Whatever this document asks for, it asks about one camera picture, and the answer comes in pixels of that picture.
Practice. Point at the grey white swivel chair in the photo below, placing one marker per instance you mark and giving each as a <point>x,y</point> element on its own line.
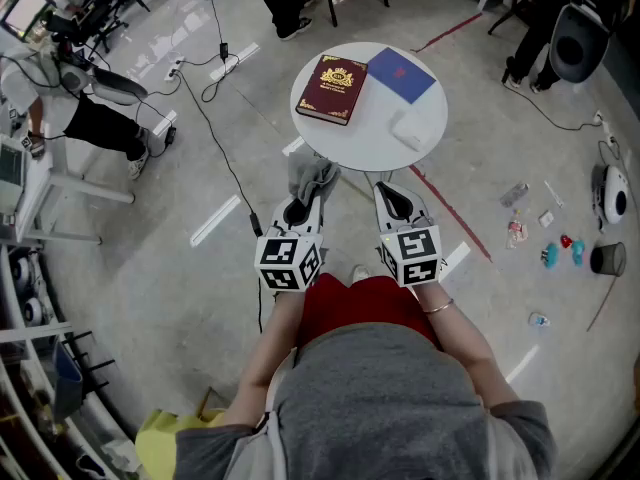
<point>120,87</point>

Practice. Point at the yellow bag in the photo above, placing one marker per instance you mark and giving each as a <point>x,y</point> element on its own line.
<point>160,438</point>

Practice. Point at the small plastic bottle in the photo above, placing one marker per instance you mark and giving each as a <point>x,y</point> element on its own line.
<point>539,319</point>

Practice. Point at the maroon hardcover book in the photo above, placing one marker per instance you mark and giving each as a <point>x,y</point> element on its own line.
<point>332,88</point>

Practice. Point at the clear snack packet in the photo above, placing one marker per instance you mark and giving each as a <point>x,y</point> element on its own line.
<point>517,232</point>

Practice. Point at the red skirt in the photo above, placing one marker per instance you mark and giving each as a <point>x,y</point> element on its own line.
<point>360,303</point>

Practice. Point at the grey cleaning cloth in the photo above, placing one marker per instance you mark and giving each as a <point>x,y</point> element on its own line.
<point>312,173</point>

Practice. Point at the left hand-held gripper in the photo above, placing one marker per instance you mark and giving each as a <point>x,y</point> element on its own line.
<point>287,263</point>

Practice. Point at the black office chair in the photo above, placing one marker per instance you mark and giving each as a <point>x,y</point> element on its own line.
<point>100,13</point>

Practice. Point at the white shelf rack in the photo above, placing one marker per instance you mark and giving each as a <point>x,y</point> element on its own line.
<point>35,332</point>

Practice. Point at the person's right forearm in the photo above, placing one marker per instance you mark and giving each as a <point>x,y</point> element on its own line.
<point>465,338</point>

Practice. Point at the clear plastic bottle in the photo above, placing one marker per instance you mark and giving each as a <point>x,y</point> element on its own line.
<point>514,194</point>

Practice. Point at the grey shell chair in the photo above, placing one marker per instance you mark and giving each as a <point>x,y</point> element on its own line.
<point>580,43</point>

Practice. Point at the grey t-shirt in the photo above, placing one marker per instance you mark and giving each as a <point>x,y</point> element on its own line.
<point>380,408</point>

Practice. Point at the red toy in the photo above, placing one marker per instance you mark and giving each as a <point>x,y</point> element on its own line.
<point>566,241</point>

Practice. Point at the person's left forearm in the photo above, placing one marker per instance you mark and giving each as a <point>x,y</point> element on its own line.
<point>260,358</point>

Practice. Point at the thin brown stick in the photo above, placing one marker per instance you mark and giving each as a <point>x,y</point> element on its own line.
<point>602,304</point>

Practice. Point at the blue booklet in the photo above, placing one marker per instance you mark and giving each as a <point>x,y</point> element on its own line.
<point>400,73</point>

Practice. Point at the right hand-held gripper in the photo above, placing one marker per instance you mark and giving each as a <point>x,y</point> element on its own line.
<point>412,253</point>

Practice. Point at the white lace-up shoe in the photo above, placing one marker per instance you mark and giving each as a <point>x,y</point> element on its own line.
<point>360,273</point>

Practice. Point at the black mesh waste basket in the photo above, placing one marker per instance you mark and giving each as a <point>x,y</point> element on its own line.
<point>607,259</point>

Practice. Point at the white flat stick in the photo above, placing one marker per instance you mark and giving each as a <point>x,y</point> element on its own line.
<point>553,194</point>

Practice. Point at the black power adapter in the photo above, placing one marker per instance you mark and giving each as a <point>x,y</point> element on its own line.
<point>224,49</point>
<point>170,135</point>

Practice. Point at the white rounded device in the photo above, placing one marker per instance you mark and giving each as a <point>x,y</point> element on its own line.
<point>612,193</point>

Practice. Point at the white round robot head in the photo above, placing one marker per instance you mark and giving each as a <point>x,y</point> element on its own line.
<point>21,269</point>
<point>33,311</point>

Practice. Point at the white desk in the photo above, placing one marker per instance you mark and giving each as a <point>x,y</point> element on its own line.
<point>75,185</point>

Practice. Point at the small white box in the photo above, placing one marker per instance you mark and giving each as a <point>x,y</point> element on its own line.
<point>546,218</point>

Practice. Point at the white power strip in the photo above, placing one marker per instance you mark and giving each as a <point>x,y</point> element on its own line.
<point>174,69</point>
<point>605,127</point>

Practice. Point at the teal toy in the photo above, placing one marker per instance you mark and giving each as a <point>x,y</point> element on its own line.
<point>578,253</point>
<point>550,255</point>

